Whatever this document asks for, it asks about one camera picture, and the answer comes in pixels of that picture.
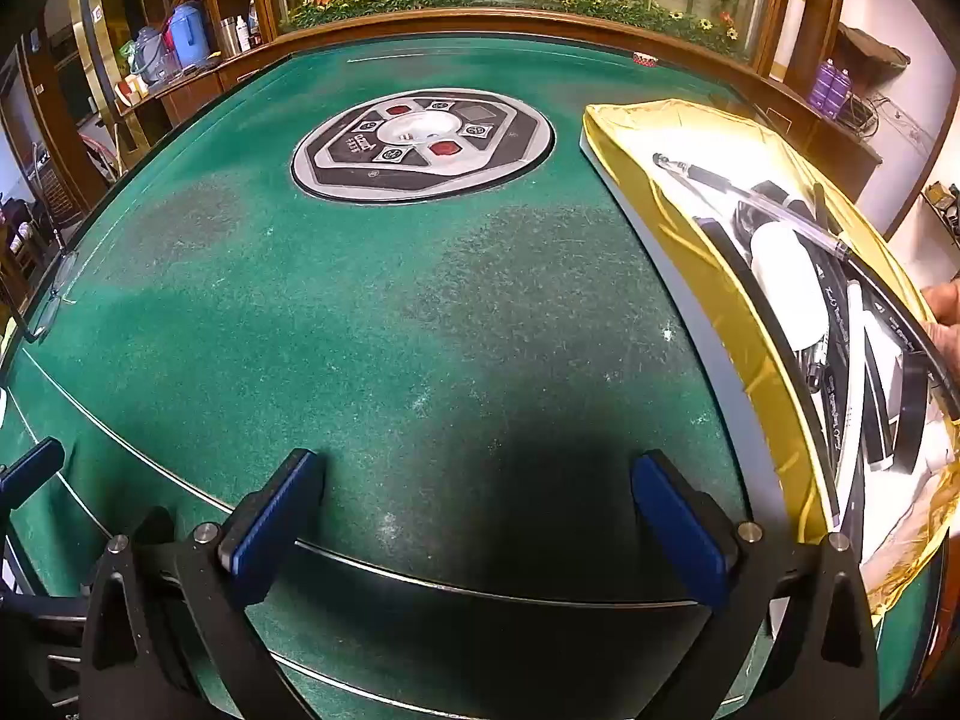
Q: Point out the round table control panel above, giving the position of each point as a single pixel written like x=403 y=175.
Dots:
x=420 y=136

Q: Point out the wooden sideboard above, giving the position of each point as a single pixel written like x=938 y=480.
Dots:
x=195 y=94

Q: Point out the clear black gel pen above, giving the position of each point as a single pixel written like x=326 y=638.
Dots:
x=750 y=199

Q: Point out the small white bottle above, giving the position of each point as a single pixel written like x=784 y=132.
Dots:
x=242 y=34

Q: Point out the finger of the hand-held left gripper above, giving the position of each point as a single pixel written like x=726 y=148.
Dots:
x=34 y=463

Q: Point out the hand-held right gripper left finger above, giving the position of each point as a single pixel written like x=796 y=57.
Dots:
x=277 y=517

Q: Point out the yellow-lined storage box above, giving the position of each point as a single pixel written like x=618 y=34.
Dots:
x=675 y=187

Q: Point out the white pen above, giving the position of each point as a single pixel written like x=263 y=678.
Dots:
x=852 y=390

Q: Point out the small red item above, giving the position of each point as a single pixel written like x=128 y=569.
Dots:
x=646 y=59

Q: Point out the white plastic bottle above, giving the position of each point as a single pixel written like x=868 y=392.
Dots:
x=787 y=270

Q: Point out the grey-blue kettle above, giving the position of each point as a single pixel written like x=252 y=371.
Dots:
x=152 y=52

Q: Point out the purple bottle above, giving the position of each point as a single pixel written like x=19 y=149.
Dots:
x=820 y=86
x=840 y=88

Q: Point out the blue thermos jug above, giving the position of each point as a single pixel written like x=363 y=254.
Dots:
x=189 y=34

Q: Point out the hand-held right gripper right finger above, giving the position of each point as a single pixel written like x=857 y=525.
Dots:
x=679 y=525

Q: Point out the steel cup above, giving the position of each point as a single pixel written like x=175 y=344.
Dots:
x=229 y=37

